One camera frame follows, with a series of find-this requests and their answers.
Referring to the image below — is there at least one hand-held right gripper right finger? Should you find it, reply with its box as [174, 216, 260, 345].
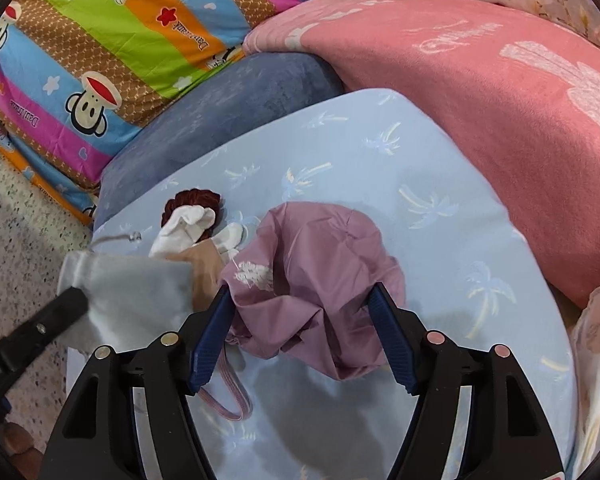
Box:
[367, 282, 566, 480]

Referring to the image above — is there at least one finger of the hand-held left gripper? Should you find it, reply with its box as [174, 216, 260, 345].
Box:
[0, 286, 90, 376]

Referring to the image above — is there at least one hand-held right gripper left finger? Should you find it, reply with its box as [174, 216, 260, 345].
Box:
[39, 284, 238, 480]

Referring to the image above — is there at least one pink striped band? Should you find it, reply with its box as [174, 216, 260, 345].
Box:
[200, 350, 253, 420]

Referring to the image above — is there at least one tan cloth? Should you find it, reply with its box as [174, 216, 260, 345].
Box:
[167, 240, 231, 311]

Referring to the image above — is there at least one pale grey cloth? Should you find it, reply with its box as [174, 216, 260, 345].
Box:
[59, 251, 201, 351]

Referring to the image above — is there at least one purple cloth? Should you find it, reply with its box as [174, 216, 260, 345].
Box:
[220, 201, 406, 381]

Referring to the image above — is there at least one white cloth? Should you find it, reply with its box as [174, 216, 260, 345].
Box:
[149, 206, 244, 261]

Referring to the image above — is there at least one brown scrunchie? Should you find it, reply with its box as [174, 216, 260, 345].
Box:
[161, 188, 226, 241]

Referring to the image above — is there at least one light blue palm-print cloth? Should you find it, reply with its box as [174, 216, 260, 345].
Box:
[67, 88, 578, 480]

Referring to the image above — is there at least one pink blanket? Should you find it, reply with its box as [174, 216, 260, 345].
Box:
[242, 0, 600, 308]

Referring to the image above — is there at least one blue-grey cushion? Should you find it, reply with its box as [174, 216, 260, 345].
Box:
[92, 52, 346, 231]

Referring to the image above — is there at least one striped monkey-print quilt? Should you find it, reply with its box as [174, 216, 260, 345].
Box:
[0, 0, 326, 226]

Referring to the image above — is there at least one thin grey cord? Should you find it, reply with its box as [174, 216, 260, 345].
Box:
[92, 231, 143, 251]

